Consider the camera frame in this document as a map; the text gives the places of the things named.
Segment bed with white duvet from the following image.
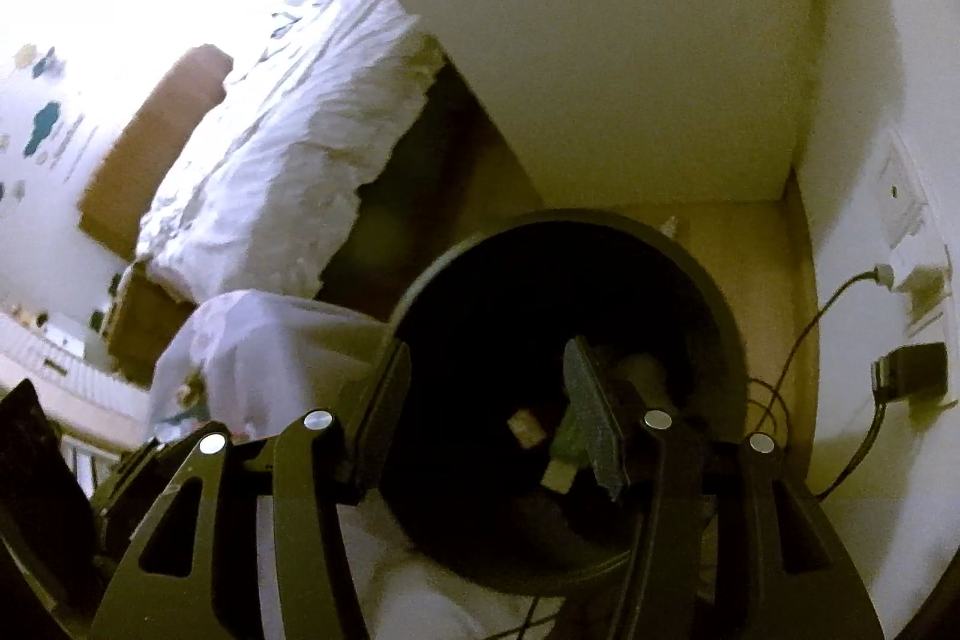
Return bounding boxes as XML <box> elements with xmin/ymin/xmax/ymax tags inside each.
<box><xmin>135</xmin><ymin>0</ymin><xmax>444</xmax><ymax>304</ymax></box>

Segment wooden bedside table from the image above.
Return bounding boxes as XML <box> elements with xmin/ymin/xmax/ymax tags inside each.
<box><xmin>106</xmin><ymin>263</ymin><xmax>197</xmax><ymax>388</ymax></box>

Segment black round trash bin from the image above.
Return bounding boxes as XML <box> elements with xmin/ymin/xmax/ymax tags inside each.
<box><xmin>353</xmin><ymin>209</ymin><xmax>747</xmax><ymax>594</ymax></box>

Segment floral grey tablecloth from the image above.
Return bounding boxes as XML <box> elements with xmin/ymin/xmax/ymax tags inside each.
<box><xmin>148</xmin><ymin>291</ymin><xmax>563</xmax><ymax>638</ymax></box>

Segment brown padded headboard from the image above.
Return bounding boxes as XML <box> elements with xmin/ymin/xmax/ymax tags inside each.
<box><xmin>78</xmin><ymin>44</ymin><xmax>233</xmax><ymax>262</ymax></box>

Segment white dresser cabinet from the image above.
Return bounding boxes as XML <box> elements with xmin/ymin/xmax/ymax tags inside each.
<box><xmin>400</xmin><ymin>0</ymin><xmax>811</xmax><ymax>206</ymax></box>

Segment black wall charger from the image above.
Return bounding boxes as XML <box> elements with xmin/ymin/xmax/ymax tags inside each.
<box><xmin>872</xmin><ymin>341</ymin><xmax>949</xmax><ymax>404</ymax></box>

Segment blue cloud wall stickers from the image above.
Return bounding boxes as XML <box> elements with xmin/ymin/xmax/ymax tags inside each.
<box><xmin>23</xmin><ymin>47</ymin><xmax>62</xmax><ymax>158</ymax></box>

